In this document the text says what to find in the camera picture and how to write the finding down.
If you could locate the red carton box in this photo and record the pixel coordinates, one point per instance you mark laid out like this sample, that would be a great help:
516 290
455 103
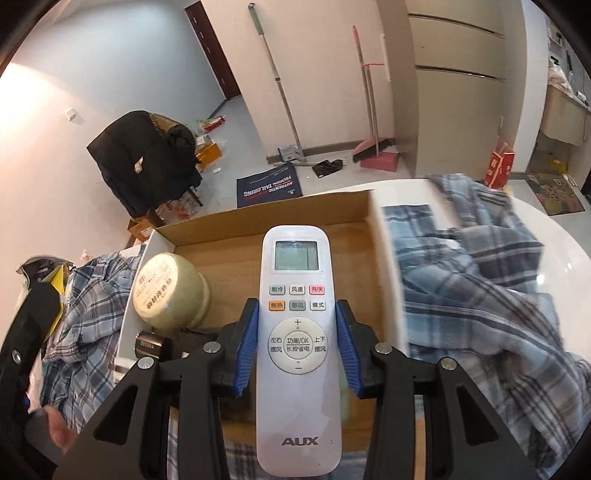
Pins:
501 164

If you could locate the yellow bag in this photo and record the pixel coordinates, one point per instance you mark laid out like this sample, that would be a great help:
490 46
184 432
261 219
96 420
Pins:
56 279

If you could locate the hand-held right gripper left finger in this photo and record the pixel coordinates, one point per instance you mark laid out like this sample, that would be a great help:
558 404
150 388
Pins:
244 350

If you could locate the grey plastic bag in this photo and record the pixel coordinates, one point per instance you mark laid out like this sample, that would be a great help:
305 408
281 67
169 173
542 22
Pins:
39 265

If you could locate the black jacket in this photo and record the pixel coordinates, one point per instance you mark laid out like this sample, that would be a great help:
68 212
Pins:
138 157

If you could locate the pink broom and dustpan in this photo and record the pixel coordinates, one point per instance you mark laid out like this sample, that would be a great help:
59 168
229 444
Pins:
381 161

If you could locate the small black box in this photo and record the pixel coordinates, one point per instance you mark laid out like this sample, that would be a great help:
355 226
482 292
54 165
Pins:
152 344

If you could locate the clutter pile on counter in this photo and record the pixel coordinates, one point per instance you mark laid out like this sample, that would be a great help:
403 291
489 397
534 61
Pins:
565 74

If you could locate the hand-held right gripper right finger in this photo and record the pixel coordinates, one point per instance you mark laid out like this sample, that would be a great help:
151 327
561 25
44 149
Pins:
348 355

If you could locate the orange box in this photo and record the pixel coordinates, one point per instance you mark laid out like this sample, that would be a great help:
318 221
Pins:
208 156

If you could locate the dark red door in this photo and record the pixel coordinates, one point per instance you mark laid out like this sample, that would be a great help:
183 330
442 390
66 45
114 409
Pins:
212 46

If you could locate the red and white packet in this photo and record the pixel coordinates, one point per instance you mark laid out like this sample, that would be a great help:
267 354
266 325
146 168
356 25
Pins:
213 124

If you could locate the cardboard box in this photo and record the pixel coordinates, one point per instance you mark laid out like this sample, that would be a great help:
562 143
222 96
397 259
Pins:
221 249

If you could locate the person's left hand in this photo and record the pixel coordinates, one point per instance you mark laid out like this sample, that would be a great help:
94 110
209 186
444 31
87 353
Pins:
62 429

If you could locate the black cloth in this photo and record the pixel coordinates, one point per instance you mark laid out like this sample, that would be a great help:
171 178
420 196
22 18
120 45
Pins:
327 167

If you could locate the white wall switch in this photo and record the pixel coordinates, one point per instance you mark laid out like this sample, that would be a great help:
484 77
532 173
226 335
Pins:
70 114

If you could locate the patterned floor rug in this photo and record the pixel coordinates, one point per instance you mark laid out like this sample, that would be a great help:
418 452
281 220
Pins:
554 194

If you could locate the brown cardboard carton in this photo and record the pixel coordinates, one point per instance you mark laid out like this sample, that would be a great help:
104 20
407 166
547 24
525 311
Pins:
138 228

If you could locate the beige wardrobe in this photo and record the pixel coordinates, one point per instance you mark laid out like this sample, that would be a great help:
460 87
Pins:
452 115

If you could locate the beige counter cabinet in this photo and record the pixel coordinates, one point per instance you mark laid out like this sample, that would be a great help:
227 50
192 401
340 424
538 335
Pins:
565 120

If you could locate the white remote control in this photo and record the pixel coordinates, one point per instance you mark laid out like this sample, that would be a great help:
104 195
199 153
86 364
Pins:
298 415

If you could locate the blue plaid cloth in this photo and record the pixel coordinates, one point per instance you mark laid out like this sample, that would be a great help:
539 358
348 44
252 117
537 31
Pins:
485 277

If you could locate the dark blue door mat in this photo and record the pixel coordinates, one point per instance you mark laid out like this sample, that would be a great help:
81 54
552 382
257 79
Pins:
268 184

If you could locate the round cream tin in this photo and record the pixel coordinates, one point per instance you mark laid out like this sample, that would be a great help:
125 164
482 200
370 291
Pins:
171 295

